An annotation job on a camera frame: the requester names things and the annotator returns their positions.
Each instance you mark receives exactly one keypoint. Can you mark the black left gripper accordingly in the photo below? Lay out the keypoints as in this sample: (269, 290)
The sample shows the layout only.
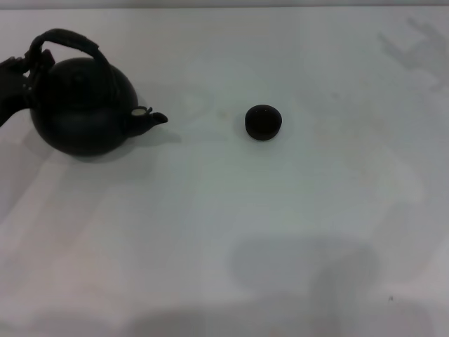
(12, 87)

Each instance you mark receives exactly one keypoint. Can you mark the small dark teacup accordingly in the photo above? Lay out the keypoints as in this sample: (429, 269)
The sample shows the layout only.
(263, 123)

